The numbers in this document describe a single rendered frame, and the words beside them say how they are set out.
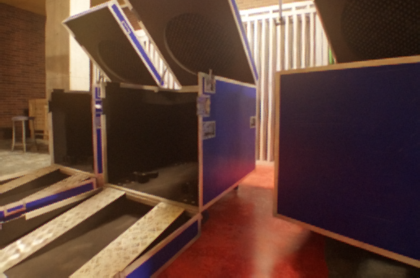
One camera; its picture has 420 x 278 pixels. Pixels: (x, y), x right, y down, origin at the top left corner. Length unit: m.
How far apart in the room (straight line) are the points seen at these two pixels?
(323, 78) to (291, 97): 0.18
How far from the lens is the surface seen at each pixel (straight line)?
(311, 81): 1.20
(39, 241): 1.60
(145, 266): 1.15
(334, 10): 1.91
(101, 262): 1.28
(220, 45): 2.11
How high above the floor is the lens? 0.77
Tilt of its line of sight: 3 degrees down
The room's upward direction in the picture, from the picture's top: straight up
